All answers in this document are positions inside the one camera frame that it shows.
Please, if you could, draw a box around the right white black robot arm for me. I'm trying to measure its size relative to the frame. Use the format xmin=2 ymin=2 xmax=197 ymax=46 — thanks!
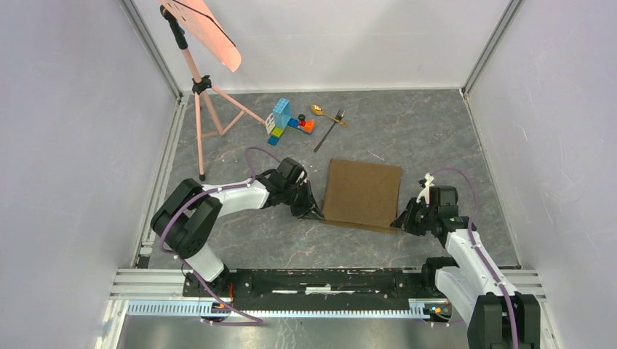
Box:
xmin=391 ymin=181 xmax=541 ymax=348

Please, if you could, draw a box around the purple cable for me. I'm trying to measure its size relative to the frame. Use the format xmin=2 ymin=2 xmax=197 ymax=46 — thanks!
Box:
xmin=431 ymin=167 xmax=520 ymax=349
xmin=158 ymin=145 xmax=283 ymax=326

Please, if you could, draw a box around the pink music stand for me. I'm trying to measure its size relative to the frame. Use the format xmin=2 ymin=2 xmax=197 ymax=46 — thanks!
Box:
xmin=159 ymin=1 xmax=266 ymax=180

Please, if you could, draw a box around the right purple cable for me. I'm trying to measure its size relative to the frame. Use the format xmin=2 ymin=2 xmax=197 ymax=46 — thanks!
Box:
xmin=431 ymin=167 xmax=520 ymax=349

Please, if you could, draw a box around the colourful toy block structure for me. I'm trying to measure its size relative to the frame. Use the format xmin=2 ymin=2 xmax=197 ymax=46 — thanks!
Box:
xmin=265 ymin=98 xmax=315 ymax=146

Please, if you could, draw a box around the brown cloth napkin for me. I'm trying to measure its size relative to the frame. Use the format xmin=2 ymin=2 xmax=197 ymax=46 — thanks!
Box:
xmin=322 ymin=159 xmax=402 ymax=234

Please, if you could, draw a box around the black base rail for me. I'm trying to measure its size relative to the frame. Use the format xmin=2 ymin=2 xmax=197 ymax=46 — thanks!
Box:
xmin=208 ymin=268 xmax=453 ymax=313

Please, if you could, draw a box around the black fork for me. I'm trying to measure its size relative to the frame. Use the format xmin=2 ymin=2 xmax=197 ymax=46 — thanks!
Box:
xmin=314 ymin=108 xmax=348 ymax=153

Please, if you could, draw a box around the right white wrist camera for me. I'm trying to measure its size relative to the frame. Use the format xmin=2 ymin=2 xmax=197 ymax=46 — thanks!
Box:
xmin=416 ymin=172 xmax=434 ymax=206

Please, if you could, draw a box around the white slotted cable duct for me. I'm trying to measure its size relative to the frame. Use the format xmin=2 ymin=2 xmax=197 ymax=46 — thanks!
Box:
xmin=126 ymin=300 xmax=452 ymax=320

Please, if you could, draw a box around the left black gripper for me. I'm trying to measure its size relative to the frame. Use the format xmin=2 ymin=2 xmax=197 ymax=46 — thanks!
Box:
xmin=282 ymin=180 xmax=325 ymax=222

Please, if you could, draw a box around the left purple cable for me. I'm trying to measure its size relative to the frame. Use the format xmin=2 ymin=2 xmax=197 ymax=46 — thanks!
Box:
xmin=158 ymin=145 xmax=283 ymax=326

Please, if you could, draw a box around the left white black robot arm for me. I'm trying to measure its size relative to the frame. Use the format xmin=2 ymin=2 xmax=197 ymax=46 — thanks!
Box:
xmin=150 ymin=158 xmax=325 ymax=297

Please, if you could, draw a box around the gold spoon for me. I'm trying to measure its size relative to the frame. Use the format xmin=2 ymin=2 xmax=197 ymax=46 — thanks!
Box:
xmin=310 ymin=104 xmax=348 ymax=127

